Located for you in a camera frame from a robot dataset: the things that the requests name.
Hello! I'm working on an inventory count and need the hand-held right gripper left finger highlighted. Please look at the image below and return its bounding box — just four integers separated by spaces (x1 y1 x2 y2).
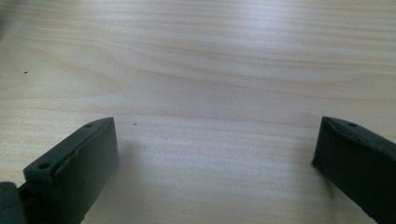
22 117 120 224

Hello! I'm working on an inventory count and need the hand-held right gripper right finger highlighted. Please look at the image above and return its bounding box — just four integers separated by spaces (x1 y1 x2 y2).
311 116 396 224

